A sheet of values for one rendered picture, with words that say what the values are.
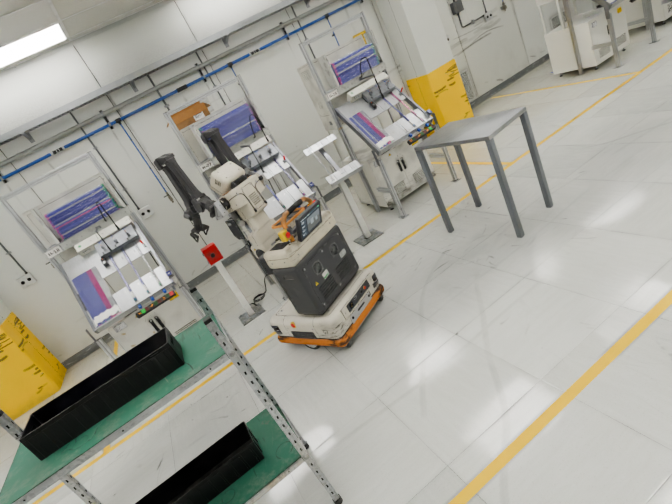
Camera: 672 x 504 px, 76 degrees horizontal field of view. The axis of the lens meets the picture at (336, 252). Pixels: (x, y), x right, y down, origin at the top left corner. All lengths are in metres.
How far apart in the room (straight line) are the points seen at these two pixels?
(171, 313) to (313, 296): 1.76
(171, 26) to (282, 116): 1.60
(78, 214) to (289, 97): 3.08
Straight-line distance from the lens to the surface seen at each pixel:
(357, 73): 4.73
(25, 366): 5.64
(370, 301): 3.13
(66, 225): 4.19
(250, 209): 2.97
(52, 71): 5.75
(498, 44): 8.05
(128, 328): 4.24
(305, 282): 2.76
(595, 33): 6.96
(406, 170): 4.80
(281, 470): 2.03
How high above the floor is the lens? 1.68
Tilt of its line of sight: 22 degrees down
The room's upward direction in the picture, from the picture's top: 28 degrees counter-clockwise
